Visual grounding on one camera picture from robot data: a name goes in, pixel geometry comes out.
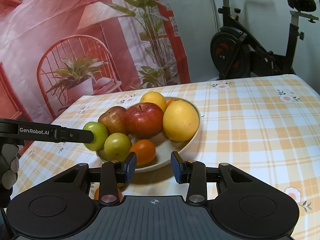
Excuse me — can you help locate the black exercise bike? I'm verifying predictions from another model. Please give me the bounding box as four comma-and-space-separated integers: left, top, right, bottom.
195, 0, 319, 87

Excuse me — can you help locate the cream round plate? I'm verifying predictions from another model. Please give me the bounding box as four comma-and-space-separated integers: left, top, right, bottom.
96, 98, 201, 173

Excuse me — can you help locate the brownish red apple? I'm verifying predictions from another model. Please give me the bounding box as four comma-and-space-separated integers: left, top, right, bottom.
98, 106, 129, 135

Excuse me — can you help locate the yellow-green fruit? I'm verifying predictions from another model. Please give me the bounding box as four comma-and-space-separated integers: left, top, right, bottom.
102, 133, 132, 161

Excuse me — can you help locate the orange mandarin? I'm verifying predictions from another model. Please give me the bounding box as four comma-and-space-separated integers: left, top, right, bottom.
166, 99, 178, 108
94, 182, 126, 201
130, 139, 156, 166

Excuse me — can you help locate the gloved left hand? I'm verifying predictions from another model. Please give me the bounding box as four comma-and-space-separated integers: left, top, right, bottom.
0, 143, 19, 208

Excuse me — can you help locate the large yellow grapefruit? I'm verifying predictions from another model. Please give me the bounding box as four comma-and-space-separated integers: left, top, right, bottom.
163, 100, 200, 142

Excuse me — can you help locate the green apple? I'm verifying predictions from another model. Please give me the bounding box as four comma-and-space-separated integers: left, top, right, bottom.
83, 121, 108, 151

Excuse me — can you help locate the bright red apple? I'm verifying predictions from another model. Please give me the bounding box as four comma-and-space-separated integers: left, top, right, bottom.
124, 102, 164, 139

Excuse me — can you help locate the small yellow lemon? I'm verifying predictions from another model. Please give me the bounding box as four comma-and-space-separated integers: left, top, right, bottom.
140, 91, 167, 111

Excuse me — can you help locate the red printed backdrop curtain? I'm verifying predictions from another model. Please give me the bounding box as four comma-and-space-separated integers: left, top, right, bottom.
1, 0, 190, 123

